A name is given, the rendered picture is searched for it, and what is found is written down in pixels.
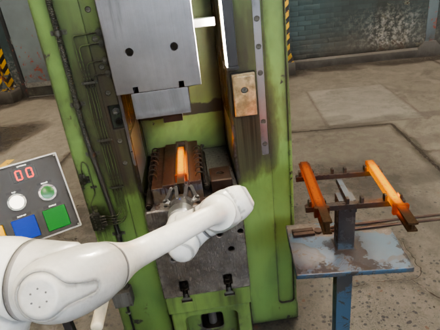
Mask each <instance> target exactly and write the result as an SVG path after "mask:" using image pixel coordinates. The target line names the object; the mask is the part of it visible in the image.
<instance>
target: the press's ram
mask: <svg viewBox="0 0 440 330"><path fill-rule="evenodd" d="M94 2H95V5H96V10H97V13H98V18H99V22H100V27H101V32H102V35H103V41H104V44H105V49H106V53H107V58H108V61H109V67H110V70H111V74H112V78H113V83H114V87H115V92H116V95H117V96H120V95H125V94H134V92H135V90H136V87H138V91H139V93H140V92H150V91H155V90H164V89H170V88H179V82H180V81H183V82H184V86H194V85H199V84H202V82H201V77H200V68H199V62H198V53H197V47H196V37H195V32H194V29H195V28H200V27H206V26H214V25H215V17H214V16H209V17H203V18H193V13H192V8H191V0H94Z"/></svg>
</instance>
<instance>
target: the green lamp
mask: <svg viewBox="0 0 440 330"><path fill-rule="evenodd" d="M41 196H42V197H43V198H51V197H53V196H54V189H53V188H52V187H51V186H45V187H43V188H42V189H41Z"/></svg>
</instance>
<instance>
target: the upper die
mask: <svg viewBox="0 0 440 330"><path fill-rule="evenodd" d="M131 97H132V103H133V106H134V112H135V115H136V120H138V119H147V118H153V117H161V116H167V115H176V114H182V113H190V112H191V101H190V94H189V87H188V86H184V82H183V81H180V82H179V88H170V89H164V90H155V91H150V92H140V93H139V91H138V87H136V90H135V92H134V94H131Z"/></svg>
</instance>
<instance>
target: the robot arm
mask: <svg viewBox="0 0 440 330"><path fill-rule="evenodd" d="M183 191H184V193H183V196H179V192H180V188H179V185H177V183H174V188H172V187H170V188H169V190H168V193H167V195H166V198H165V199H164V200H163V205H164V207H165V208H166V207H167V206H169V207H170V209H169V211H168V222H167V223H166V225H165V226H163V227H160V228H159V229H156V230H154V231H152V232H150V233H148V234H145V235H143V236H141V237H139V238H136V239H134V240H131V241H129V242H92V243H85V244H80V243H78V242H66V241H58V240H45V239H35V238H27V237H23V236H0V330H29V328H30V325H31V323H32V322H34V323H39V324H43V325H55V324H61V323H67V322H69V321H73V320H75V319H78V318H80V317H82V316H84V315H86V314H88V313H90V312H92V311H94V310H95V309H97V308H99V307H100V306H102V305H103V304H105V303H107V302H108V301H110V300H111V299H112V298H113V297H114V296H115V295H116V294H117V293H118V292H119V291H120V290H121V289H122V288H123V287H124V286H125V285H126V284H127V283H128V281H129V280H130V278H131V277H132V276H133V275H134V274H135V273H136V272H137V271H138V270H139V269H141V268H143V267H144V266H145V265H148V264H149V263H151V262H152V261H154V260H156V259H158V258H159V257H161V256H163V255H164V254H166V253H169V255H170V256H171V258H172V259H173V260H175V261H177V262H180V263H184V262H187V261H190V260H191V259H192V258H193V257H194V256H195V255H196V253H197V252H198V250H199V248H200V246H201V245H202V244H203V243H204V242H205V241H206V240H208V239H209V238H211V237H212V236H214V235H216V234H219V233H222V232H225V231H227V230H229V229H231V228H232V227H234V226H236V225H237V224H238V223H239V222H241V221H243V220H244V219H245V218H246V217H247V216H248V215H249V214H250V213H251V212H252V210H253V206H254V201H253V199H252V197H251V196H250V194H249V193H248V190H247V189H246V188H245V187H243V186H241V185H234V186H230V187H227V188H225V189H221V190H219V191H217V192H215V193H213V194H211V195H209V196H208V197H207V198H205V199H204V200H203V201H202V202H201V203H200V204H199V205H197V206H196V207H195V208H193V205H194V202H200V196H199V195H198V194H197V193H196V191H195V189H194V187H193V185H192V184H190V185H188V181H185V176H184V184H183ZM189 191H191V194H192V197H193V199H192V198H190V197H188V195H189ZM174 193H175V198H174V199H173V200H172V201H171V199H172V196H173V194H174Z"/></svg>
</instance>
